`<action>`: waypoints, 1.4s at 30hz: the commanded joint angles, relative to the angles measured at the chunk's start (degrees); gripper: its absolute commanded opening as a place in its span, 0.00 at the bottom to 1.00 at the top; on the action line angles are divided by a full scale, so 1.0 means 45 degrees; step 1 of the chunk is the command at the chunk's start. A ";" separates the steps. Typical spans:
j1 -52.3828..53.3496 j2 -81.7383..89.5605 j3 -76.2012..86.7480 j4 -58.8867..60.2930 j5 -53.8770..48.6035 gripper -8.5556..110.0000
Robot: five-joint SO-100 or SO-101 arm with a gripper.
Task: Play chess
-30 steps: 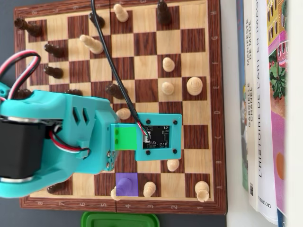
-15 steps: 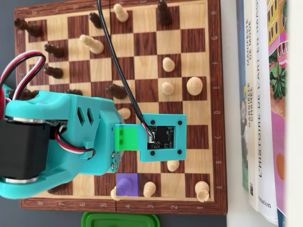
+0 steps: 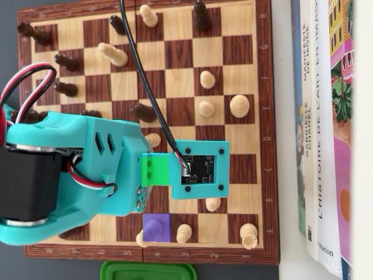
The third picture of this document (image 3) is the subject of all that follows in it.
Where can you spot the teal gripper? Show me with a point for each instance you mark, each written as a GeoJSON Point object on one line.
{"type": "Point", "coordinates": [132, 151]}

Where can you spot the light wooden queen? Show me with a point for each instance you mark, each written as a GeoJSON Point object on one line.
{"type": "Point", "coordinates": [152, 229]}

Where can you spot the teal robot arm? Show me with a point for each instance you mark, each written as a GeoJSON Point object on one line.
{"type": "Point", "coordinates": [64, 128]}

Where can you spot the light wooden pawn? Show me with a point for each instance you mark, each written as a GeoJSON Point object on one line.
{"type": "Point", "coordinates": [207, 80]}
{"type": "Point", "coordinates": [154, 140]}
{"type": "Point", "coordinates": [212, 204]}
{"type": "Point", "coordinates": [206, 108]}
{"type": "Point", "coordinates": [184, 232]}

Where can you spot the dark wooden queen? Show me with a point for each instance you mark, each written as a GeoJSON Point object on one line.
{"type": "Point", "coordinates": [142, 112]}

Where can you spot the green plastic tray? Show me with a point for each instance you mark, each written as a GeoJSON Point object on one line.
{"type": "Point", "coordinates": [145, 272]}

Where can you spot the folding wooden chessboard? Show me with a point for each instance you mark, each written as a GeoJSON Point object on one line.
{"type": "Point", "coordinates": [180, 83]}

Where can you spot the dark wooden king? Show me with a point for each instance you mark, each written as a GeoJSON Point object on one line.
{"type": "Point", "coordinates": [29, 116]}

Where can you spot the tall light wooden piece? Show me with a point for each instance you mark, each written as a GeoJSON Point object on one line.
{"type": "Point", "coordinates": [116, 57]}

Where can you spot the large light pawn right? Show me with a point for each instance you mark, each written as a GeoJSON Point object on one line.
{"type": "Point", "coordinates": [239, 105]}

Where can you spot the light wooden rook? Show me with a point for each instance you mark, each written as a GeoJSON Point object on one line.
{"type": "Point", "coordinates": [247, 232]}

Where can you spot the light wooden bishop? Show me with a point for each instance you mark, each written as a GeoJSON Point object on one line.
{"type": "Point", "coordinates": [150, 19]}

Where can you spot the dark wooden rook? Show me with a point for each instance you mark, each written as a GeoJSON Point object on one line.
{"type": "Point", "coordinates": [42, 36]}

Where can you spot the dark wooden bishop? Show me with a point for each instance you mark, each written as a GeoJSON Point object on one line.
{"type": "Point", "coordinates": [202, 21]}

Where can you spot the white art history book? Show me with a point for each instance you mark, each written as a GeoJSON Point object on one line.
{"type": "Point", "coordinates": [322, 146]}

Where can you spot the white Gabrielle Chanel book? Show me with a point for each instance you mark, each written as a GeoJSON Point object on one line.
{"type": "Point", "coordinates": [309, 87]}

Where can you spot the pink illustrated book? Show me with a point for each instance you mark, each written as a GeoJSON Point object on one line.
{"type": "Point", "coordinates": [341, 163]}

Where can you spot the teal mounted camera module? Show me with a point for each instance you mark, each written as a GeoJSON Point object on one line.
{"type": "Point", "coordinates": [204, 151]}

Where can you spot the white blurry upright post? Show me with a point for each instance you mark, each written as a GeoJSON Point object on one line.
{"type": "Point", "coordinates": [364, 146]}

